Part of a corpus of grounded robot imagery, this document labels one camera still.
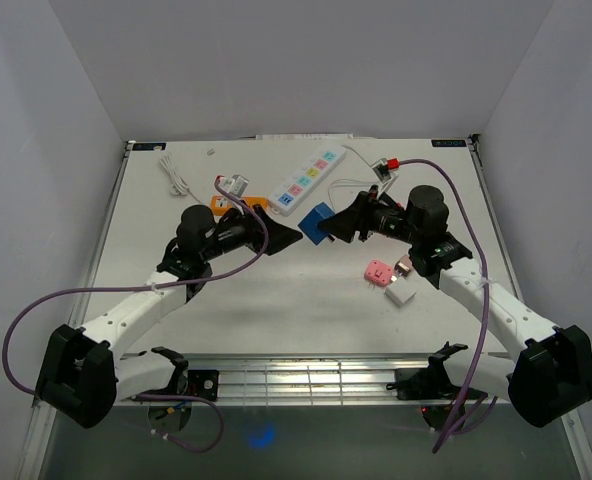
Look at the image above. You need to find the purple cable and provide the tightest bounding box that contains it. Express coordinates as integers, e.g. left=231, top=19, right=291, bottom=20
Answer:
left=1, top=182, right=270, bottom=454
left=398, top=158, right=500, bottom=455

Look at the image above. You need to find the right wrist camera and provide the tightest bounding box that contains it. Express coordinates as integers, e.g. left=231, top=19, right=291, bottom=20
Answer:
left=370, top=158, right=400, bottom=192

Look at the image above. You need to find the aluminium frame rail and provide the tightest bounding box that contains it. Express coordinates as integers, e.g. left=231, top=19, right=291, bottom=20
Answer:
left=30, top=357, right=577, bottom=409

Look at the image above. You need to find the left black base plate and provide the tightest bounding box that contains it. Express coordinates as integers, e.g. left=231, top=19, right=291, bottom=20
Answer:
left=130, top=368, right=221, bottom=403

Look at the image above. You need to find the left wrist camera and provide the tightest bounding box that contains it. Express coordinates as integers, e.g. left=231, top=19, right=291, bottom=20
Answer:
left=218, top=174, right=249, bottom=198

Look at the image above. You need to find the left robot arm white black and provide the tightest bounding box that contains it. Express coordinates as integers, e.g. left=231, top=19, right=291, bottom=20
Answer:
left=35, top=205, right=303, bottom=428

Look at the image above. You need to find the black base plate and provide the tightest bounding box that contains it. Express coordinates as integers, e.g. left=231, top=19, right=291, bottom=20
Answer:
left=130, top=368, right=221, bottom=403
left=386, top=367, right=460, bottom=400

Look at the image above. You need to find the corner label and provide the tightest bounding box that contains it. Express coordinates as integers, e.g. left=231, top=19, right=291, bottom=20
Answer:
left=132, top=142, right=167, bottom=151
left=431, top=139, right=467, bottom=148

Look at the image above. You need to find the white plug adapter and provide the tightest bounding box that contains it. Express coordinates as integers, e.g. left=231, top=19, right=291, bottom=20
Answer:
left=384, top=279, right=416, bottom=308

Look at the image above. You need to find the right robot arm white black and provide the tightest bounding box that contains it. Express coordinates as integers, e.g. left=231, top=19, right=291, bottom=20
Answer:
left=319, top=185, right=592, bottom=428

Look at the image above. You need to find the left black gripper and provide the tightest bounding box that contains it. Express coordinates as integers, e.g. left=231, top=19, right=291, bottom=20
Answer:
left=200, top=200, right=301, bottom=262

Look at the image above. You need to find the rose gold plug adapter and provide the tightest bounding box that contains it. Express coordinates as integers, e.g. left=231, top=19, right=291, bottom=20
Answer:
left=394, top=255, right=414, bottom=278

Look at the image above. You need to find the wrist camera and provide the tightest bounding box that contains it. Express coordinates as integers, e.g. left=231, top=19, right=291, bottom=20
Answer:
left=218, top=174, right=249, bottom=198
left=370, top=158, right=400, bottom=192

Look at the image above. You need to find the left corner label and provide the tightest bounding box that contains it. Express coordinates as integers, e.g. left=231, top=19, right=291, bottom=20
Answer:
left=132, top=142, right=167, bottom=151

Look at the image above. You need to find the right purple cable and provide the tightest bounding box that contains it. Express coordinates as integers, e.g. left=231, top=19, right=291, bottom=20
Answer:
left=398, top=158, right=500, bottom=455

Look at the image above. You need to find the right corner label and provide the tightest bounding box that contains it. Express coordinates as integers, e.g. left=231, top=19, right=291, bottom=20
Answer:
left=431, top=139, right=467, bottom=148

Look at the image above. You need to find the pink plug adapter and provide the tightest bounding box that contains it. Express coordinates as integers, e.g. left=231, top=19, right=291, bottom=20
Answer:
left=363, top=260, right=394, bottom=288

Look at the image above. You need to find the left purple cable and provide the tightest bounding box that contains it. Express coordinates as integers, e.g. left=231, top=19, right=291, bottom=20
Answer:
left=1, top=182, right=270, bottom=454

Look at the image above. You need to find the orange power strip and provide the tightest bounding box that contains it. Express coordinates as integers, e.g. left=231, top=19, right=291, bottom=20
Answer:
left=158, top=153, right=269, bottom=219

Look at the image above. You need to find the white multicolour power strip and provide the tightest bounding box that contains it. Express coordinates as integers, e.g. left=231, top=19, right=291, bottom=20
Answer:
left=267, top=145, right=381, bottom=218

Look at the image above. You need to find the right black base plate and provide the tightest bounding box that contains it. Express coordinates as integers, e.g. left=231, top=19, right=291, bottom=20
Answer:
left=386, top=367, right=460, bottom=400

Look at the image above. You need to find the blue cube socket adapter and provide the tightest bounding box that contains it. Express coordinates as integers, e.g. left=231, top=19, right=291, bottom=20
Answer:
left=298, top=202, right=335, bottom=245

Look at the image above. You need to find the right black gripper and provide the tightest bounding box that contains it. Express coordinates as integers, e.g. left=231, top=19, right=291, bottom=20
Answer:
left=317, top=185, right=421, bottom=246

